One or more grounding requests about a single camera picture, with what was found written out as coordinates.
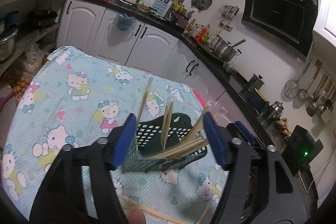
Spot black range hood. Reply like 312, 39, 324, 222
241, 0, 318, 62

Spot hanging pot lid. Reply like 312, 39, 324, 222
191, 0, 213, 12

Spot hello kitty tablecloth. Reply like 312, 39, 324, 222
1, 46, 228, 223

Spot green plastic utensil basket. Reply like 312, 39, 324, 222
122, 113, 207, 173

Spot steel stock pot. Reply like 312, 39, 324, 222
213, 38, 242, 62

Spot metal storage shelf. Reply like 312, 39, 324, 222
1, 0, 67, 75

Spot light blue knife block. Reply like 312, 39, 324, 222
151, 0, 172, 18

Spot blue hanging basket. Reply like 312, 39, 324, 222
116, 13, 137, 31

